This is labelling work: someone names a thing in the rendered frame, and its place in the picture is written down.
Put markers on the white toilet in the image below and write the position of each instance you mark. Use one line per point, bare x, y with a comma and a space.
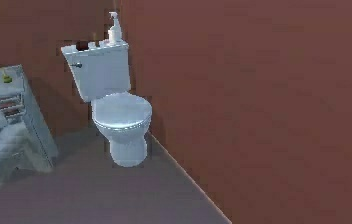
117, 110

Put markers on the pale grey cabinet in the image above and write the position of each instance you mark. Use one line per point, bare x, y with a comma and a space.
14, 133

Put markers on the small green object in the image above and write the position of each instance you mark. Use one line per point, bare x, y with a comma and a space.
6, 78

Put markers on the small white object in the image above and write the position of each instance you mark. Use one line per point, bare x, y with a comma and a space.
92, 45

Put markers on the dark brown round object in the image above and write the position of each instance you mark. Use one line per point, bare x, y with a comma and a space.
82, 45

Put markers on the white soap dispenser bottle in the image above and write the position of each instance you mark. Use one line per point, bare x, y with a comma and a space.
114, 31

